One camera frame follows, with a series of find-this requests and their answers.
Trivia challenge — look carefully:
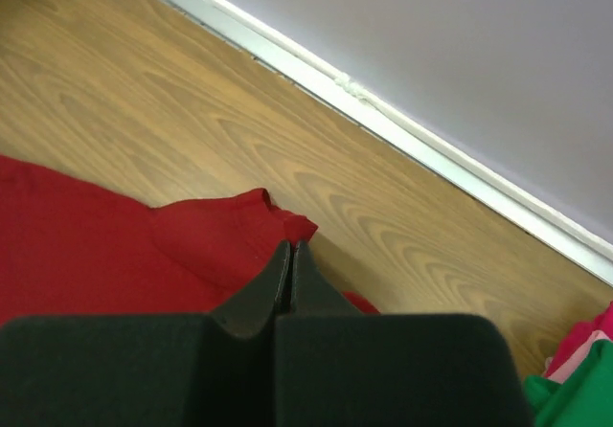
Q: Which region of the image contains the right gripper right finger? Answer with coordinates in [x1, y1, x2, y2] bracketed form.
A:
[275, 242, 533, 426]

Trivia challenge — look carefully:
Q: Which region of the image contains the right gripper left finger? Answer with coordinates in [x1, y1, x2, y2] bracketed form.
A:
[1, 242, 292, 426]

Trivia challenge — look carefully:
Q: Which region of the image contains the dark red t-shirt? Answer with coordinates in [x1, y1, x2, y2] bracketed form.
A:
[0, 154, 379, 326]

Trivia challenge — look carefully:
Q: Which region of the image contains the folded magenta t-shirt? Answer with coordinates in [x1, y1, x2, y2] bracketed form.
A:
[543, 303, 612, 379]

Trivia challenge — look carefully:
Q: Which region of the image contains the folded green t-shirt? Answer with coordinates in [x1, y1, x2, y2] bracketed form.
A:
[524, 340, 612, 427]

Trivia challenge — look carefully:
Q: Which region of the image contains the white wall trim strip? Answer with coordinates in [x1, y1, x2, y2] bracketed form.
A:
[164, 0, 612, 283]

